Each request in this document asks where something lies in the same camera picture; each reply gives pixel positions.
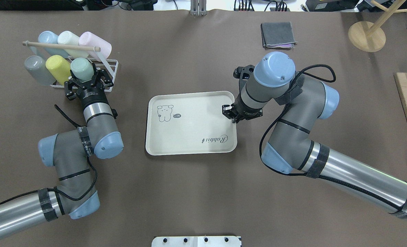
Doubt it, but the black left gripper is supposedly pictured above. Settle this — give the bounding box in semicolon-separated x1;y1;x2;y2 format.
65;64;114;108

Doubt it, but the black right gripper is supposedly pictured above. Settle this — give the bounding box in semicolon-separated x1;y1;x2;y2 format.
222;65;263;123

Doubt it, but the green plastic cup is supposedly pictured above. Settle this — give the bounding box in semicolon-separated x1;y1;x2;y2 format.
70;58;94;82

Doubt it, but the cream rabbit print tray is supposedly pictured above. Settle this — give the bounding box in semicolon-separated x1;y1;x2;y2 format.
145;91;237;156

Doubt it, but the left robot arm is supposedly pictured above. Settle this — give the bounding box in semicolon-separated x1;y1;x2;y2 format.
0;69;124;239

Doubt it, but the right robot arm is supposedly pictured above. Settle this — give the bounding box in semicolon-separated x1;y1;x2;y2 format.
222;51;407;221

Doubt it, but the yellow plastic cup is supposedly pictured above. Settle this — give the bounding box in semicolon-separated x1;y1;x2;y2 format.
45;55;71;86

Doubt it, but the pink plastic cup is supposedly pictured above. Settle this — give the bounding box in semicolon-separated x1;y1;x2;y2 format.
78;32;112;59

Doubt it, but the cream white plastic cup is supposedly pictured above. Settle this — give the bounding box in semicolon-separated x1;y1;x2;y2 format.
57;30;89;58

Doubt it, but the grey plastic cup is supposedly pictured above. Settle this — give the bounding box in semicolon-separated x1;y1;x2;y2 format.
23;55;56;86

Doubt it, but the blue plastic cup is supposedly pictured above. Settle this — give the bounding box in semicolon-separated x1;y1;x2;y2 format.
37;30;69;58

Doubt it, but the folded grey cloth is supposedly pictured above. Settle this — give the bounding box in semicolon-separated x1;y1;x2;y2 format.
260;22;296;49

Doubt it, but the wooden mug tree stand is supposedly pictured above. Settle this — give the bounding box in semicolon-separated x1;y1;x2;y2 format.
348;0;407;52

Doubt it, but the white wire cup rack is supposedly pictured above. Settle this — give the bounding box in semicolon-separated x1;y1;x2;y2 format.
23;41;119;92

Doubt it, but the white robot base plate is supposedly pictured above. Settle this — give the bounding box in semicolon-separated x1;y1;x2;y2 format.
151;236;242;247

